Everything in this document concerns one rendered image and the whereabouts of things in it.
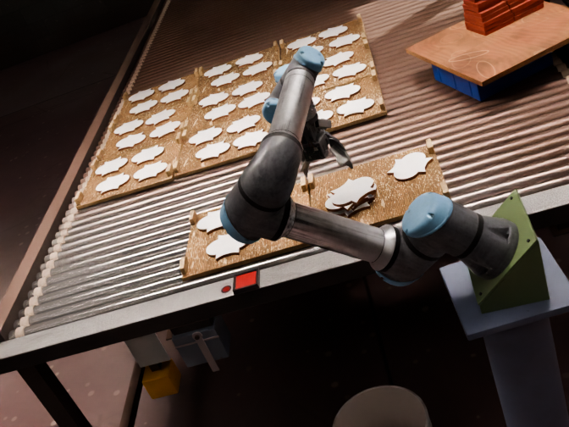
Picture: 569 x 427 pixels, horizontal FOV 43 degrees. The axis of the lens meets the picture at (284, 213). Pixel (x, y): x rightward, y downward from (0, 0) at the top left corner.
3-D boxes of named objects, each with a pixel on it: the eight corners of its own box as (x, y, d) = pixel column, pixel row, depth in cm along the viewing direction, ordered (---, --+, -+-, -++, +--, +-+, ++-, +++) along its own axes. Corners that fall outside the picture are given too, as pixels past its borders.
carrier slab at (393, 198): (453, 205, 204) (452, 201, 203) (313, 244, 211) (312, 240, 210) (433, 146, 233) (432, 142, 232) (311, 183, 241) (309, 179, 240)
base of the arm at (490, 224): (527, 234, 165) (491, 216, 163) (492, 290, 168) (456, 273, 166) (502, 213, 179) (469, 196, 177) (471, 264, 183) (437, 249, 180)
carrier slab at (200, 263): (313, 245, 211) (312, 241, 210) (183, 282, 218) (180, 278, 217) (309, 184, 240) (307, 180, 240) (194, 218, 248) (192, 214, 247)
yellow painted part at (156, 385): (179, 393, 224) (146, 339, 212) (151, 400, 226) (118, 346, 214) (181, 374, 231) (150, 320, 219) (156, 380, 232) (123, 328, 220)
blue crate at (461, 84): (556, 63, 250) (552, 37, 245) (480, 102, 246) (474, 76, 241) (502, 45, 276) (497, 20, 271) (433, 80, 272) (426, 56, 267)
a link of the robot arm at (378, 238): (450, 263, 172) (239, 200, 153) (415, 296, 183) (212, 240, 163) (442, 224, 180) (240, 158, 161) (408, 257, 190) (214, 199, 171)
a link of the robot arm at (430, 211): (480, 237, 163) (429, 213, 160) (444, 269, 172) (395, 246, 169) (477, 201, 172) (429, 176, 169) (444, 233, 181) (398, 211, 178)
